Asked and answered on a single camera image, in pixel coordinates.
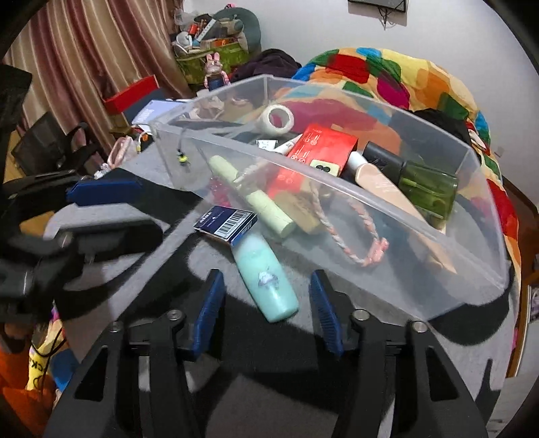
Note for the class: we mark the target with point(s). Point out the black clothing pile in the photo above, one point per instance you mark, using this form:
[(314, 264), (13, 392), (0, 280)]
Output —
[(455, 127)]

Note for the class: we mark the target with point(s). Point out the red flat box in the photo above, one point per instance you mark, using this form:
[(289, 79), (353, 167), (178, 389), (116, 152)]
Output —
[(132, 94)]

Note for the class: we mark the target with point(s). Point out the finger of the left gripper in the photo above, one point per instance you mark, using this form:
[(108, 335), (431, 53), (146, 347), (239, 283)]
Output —
[(108, 241), (104, 192)]

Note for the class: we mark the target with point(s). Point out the white medical tape roll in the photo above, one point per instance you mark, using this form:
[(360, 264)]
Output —
[(276, 120)]

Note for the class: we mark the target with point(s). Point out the magenta hair scrunchie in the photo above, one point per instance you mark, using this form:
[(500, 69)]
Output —
[(219, 191)]

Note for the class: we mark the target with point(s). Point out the mint green bottle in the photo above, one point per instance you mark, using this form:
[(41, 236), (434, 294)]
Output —
[(265, 278)]

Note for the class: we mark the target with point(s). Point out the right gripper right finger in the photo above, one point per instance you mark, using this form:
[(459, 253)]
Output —
[(324, 301)]

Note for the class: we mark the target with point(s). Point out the colourful patchwork quilt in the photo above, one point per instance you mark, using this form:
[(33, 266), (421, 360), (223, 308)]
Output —
[(417, 84)]

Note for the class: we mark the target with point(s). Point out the striped brown curtain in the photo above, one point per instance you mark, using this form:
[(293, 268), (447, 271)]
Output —
[(81, 53)]

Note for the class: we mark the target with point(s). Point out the teal neck pillow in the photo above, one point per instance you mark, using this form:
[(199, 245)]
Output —
[(243, 25)]

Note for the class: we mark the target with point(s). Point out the light blue notebook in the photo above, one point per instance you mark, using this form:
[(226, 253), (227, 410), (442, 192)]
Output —
[(156, 108)]

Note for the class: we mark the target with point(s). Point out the white green ointment tube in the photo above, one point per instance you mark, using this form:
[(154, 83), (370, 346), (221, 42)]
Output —
[(271, 145)]

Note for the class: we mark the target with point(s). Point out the green glass bottle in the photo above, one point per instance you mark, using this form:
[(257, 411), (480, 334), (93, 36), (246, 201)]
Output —
[(430, 190)]

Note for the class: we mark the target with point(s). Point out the dark purple clothing heap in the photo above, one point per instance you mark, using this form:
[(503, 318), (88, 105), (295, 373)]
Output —
[(274, 62)]

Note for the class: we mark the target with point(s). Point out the clear plastic storage bin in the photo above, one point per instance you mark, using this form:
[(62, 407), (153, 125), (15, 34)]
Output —
[(340, 227)]

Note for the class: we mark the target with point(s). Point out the long pale green tube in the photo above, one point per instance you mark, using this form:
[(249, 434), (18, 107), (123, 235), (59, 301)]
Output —
[(270, 214)]

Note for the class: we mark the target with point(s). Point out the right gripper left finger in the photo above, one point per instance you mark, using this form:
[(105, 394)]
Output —
[(210, 299)]

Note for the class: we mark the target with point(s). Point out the blue cigarette box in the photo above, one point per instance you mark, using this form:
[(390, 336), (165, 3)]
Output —
[(226, 224)]

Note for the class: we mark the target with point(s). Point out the red envelope packet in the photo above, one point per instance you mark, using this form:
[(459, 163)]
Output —
[(319, 147)]

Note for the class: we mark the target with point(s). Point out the black capped purple bottle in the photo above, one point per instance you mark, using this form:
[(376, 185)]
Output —
[(388, 163)]

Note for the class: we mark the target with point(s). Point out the pink bunny figurine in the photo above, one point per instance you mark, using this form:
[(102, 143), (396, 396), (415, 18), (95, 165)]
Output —
[(214, 75)]

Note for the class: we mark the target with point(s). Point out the wall mounted black screen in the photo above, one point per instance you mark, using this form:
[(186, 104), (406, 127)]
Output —
[(393, 5)]

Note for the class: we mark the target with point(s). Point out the beige cream tube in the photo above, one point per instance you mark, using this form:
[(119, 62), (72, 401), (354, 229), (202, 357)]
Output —
[(370, 178)]

